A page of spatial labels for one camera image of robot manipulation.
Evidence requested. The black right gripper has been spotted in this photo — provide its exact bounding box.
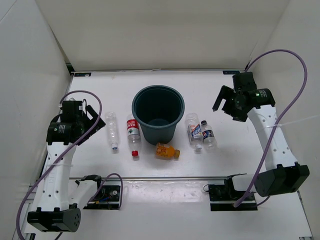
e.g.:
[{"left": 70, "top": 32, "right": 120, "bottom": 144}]
[{"left": 212, "top": 85, "right": 249, "bottom": 123}]

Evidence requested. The clear unlabeled plastic bottle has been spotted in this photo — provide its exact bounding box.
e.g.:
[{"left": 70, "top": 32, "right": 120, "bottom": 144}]
[{"left": 105, "top": 111, "right": 120, "bottom": 152}]

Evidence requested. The red label water bottle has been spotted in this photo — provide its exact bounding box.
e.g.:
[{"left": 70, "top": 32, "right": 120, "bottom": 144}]
[{"left": 126, "top": 114, "right": 142, "bottom": 158}]

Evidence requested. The white blue label bottle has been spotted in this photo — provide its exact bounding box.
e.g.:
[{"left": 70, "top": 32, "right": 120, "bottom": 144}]
[{"left": 185, "top": 113, "right": 204, "bottom": 152}]

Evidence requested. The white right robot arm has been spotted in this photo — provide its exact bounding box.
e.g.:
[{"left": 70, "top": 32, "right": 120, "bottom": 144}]
[{"left": 212, "top": 72, "right": 310, "bottom": 197}]

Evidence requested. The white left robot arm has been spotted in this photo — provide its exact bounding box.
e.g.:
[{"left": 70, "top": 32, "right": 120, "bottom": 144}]
[{"left": 27, "top": 100, "right": 106, "bottom": 233}]

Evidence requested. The dark teal plastic bin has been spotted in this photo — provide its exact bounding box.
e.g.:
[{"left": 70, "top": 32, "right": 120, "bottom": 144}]
[{"left": 131, "top": 85, "right": 185, "bottom": 146}]

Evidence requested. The black corner label plate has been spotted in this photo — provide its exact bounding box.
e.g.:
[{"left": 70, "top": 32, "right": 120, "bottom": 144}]
[{"left": 222, "top": 70, "right": 240, "bottom": 75}]

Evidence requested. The dark blue label bottle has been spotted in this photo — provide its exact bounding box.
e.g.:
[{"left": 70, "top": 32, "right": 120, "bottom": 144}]
[{"left": 201, "top": 120, "right": 218, "bottom": 151}]

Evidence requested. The black left corner label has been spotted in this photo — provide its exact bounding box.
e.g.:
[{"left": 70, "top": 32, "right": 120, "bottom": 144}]
[{"left": 73, "top": 72, "right": 91, "bottom": 77}]

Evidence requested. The orange juice bottle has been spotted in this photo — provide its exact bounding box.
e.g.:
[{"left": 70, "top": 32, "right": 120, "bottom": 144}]
[{"left": 155, "top": 142, "right": 180, "bottom": 159}]

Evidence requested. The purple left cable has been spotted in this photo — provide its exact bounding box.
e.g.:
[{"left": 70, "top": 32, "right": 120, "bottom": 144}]
[{"left": 16, "top": 90, "right": 123, "bottom": 240}]

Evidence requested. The purple cable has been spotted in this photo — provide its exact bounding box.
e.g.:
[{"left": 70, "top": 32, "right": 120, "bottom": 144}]
[
  {"left": 233, "top": 48, "right": 308, "bottom": 208},
  {"left": 16, "top": 90, "right": 123, "bottom": 240}
]

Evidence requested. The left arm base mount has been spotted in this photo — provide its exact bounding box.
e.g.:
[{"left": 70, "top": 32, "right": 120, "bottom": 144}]
[{"left": 83, "top": 179, "right": 122, "bottom": 211}]

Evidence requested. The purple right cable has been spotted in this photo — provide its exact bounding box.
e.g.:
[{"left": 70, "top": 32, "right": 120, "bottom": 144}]
[{"left": 233, "top": 48, "right": 308, "bottom": 208}]

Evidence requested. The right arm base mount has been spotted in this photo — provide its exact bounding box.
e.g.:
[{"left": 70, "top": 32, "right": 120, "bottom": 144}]
[{"left": 203, "top": 183, "right": 258, "bottom": 212}]

